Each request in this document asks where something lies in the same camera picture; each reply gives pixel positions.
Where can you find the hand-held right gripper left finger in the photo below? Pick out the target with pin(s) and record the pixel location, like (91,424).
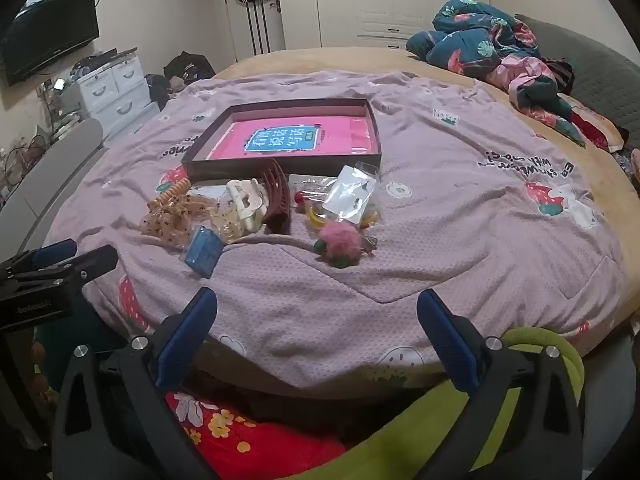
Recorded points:
(185,330)

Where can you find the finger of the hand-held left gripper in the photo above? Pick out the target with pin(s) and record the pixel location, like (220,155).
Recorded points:
(55,252)
(92,262)

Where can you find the white drawer cabinet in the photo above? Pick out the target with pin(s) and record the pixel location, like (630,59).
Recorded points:
(115,90)

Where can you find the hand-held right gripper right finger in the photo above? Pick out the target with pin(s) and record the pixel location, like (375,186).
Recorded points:
(445,340)

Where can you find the white door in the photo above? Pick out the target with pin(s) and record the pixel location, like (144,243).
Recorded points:
(272,30)

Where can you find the yellow curved hair clip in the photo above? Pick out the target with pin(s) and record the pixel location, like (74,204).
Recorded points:
(371,217)
(315,216)

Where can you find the brown spotted hair claw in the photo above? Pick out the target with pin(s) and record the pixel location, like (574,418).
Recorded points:
(165,225)

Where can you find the white wardrobe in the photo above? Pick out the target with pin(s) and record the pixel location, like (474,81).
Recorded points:
(350,5)

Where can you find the small blue box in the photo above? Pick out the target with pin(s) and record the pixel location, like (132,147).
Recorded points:
(202,252)

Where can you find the clear packet with white card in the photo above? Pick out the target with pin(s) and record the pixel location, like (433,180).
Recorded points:
(350,192)

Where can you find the dark bags pile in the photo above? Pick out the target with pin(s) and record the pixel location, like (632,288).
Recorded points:
(190,67)

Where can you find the pink book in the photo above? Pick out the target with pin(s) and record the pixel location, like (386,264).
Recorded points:
(340,135)

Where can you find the red floral cloth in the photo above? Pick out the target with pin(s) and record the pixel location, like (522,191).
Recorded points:
(225,425)

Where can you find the purple printed blanket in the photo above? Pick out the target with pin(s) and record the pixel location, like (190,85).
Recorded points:
(450,260)

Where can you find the pink shallow box tray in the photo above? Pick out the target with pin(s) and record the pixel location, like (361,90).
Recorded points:
(280,162)

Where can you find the white cloud-shaped hair clip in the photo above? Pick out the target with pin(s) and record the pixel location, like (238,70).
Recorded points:
(240,200)

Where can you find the dark red hair clip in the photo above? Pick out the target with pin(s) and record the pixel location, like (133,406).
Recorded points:
(275,200)

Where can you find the translucent cream flower hair claw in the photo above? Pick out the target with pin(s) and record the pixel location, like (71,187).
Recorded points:
(229,225)

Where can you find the pink plush cloth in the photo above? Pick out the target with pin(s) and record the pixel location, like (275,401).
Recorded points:
(635,167)

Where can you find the clear packet with small jewelry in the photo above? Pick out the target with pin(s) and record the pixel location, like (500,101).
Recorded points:
(312,187)

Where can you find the grey padded headboard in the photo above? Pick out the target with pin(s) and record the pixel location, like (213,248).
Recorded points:
(590,60)

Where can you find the pink fluffy pompom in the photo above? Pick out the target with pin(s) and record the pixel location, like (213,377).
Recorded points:
(340,242)

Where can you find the black flat television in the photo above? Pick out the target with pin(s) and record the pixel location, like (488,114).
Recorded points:
(45,35)

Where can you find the teal floral duvet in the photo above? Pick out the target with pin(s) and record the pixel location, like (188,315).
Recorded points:
(465,45)

